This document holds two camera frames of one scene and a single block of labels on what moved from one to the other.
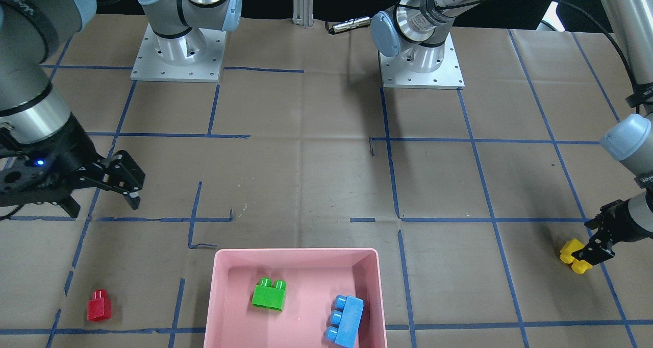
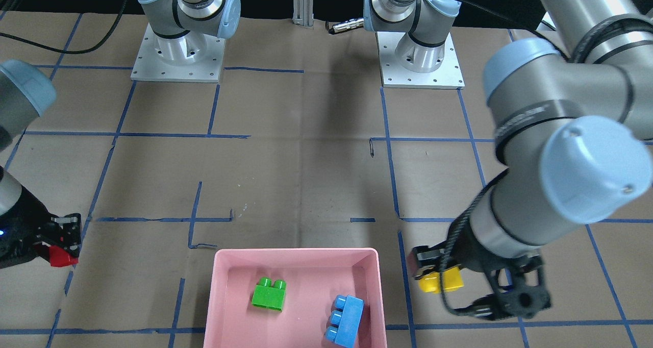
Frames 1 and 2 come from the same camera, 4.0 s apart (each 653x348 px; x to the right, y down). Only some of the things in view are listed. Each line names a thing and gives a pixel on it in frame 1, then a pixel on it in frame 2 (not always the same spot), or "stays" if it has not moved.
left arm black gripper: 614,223 to 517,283
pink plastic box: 314,278 stays
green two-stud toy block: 266,295 stays
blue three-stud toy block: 346,320 stays
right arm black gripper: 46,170 to 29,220
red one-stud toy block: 99,307 to 59,257
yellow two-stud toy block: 578,266 to 452,280
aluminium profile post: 303,7 stays
